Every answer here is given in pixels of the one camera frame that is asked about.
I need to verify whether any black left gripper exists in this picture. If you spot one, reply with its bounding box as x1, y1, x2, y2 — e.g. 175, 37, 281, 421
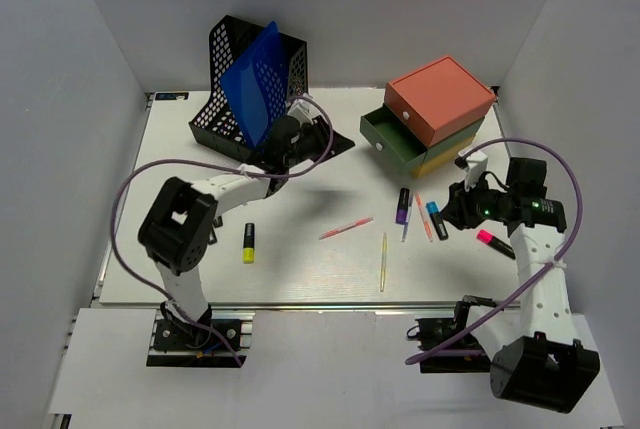
284, 116, 354, 169

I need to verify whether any green drawer box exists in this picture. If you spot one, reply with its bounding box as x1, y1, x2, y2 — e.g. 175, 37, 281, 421
360, 105, 484, 172

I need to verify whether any blue plastic folder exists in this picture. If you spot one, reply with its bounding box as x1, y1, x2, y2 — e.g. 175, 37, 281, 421
220, 21, 288, 149

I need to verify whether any orange drawer box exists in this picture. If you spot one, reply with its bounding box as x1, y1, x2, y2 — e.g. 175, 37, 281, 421
384, 56, 496, 148

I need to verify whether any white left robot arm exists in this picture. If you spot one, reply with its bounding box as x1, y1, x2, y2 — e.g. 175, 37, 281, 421
138, 116, 355, 348

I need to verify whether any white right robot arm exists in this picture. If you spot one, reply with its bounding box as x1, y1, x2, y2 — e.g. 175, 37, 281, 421
441, 152, 600, 414

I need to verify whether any blue cap black highlighter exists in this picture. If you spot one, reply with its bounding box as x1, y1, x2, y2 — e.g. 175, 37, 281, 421
426, 201, 449, 241

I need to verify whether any thin orange pen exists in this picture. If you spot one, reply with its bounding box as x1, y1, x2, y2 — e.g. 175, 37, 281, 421
414, 191, 434, 242

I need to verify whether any pink cap black highlighter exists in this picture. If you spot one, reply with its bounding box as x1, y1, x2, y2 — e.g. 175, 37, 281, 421
476, 230, 516, 260

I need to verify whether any yellow drawer box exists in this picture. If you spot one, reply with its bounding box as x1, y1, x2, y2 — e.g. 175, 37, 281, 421
410, 135, 475, 179

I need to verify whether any purple cap black highlighter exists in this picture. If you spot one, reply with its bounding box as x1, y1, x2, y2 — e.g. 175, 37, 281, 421
395, 187, 411, 225

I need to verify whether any thin blue pen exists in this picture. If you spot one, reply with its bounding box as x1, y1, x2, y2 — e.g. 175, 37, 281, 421
401, 192, 414, 243

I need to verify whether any thin yellow pen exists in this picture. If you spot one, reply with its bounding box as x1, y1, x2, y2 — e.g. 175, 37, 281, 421
379, 232, 388, 293

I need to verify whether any thin pink pen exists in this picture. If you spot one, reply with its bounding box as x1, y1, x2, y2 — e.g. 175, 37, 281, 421
318, 217, 374, 240

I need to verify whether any black mesh file rack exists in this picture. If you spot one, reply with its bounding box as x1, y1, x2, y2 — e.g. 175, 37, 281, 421
189, 15, 308, 162

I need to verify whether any yellow cap black highlighter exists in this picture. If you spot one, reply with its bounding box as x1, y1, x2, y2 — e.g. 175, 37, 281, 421
242, 222, 255, 264

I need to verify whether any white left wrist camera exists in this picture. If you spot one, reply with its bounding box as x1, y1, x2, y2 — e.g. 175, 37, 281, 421
287, 99, 312, 124

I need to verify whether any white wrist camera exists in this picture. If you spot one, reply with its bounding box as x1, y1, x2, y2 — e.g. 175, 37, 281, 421
287, 99, 312, 124
454, 148, 488, 192

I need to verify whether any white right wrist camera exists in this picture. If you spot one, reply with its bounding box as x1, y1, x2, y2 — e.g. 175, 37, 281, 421
454, 148, 488, 192

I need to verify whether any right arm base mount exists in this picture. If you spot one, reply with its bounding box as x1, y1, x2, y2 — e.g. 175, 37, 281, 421
405, 297, 496, 374

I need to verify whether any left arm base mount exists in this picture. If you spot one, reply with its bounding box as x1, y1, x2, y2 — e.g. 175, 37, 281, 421
146, 311, 252, 369

